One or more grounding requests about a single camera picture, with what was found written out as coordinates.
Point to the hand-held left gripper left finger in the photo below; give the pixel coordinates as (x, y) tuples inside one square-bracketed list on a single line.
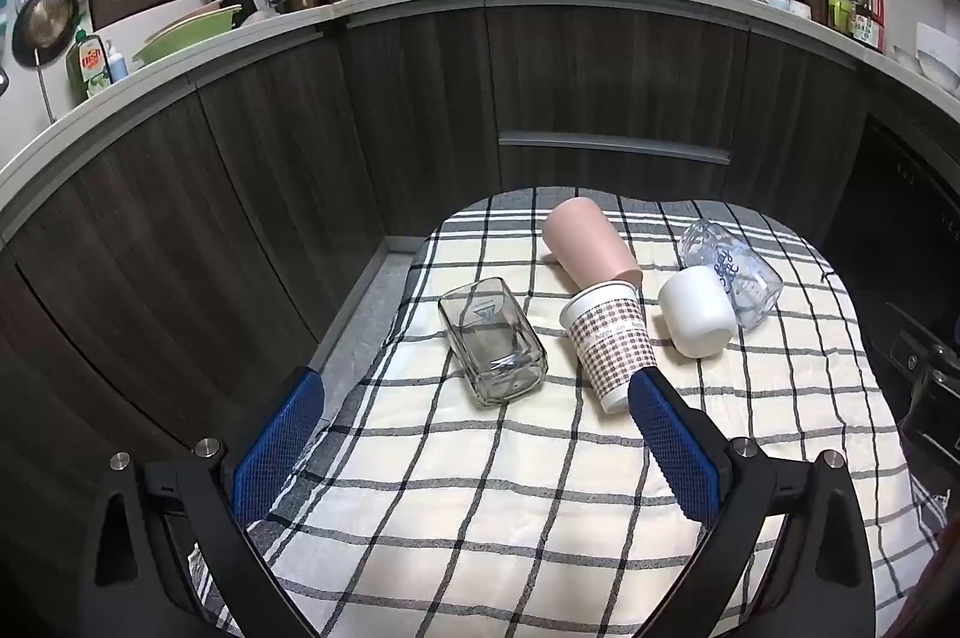
[(276, 452)]

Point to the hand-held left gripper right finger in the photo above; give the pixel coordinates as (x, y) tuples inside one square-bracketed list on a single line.
[(676, 450)]

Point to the checkered paper cup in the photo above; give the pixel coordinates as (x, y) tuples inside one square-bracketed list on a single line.
[(609, 338)]

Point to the white cup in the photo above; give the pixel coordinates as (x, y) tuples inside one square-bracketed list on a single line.
[(697, 312)]

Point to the clear printed glass cup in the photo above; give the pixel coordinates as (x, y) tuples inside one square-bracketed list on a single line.
[(750, 285)]

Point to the square clear glass cup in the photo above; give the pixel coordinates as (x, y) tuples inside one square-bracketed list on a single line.
[(491, 338)]

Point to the pink cup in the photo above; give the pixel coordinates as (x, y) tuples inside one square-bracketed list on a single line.
[(589, 244)]

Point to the black built-in appliance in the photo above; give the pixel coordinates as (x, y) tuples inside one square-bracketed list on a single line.
[(892, 210)]

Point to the checkered white cloth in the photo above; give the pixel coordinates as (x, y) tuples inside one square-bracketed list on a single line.
[(465, 518)]

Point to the dark wood kitchen cabinet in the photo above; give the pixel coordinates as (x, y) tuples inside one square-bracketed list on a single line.
[(262, 158)]

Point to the row of condiment bottles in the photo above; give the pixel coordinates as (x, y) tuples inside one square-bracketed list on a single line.
[(851, 8)]

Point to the green dish tray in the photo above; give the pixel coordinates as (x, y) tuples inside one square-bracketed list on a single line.
[(187, 34)]

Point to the green dish soap bottle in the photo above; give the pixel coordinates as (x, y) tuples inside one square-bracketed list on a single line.
[(88, 64)]

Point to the hanging steel pan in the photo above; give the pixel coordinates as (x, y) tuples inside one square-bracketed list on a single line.
[(41, 26)]

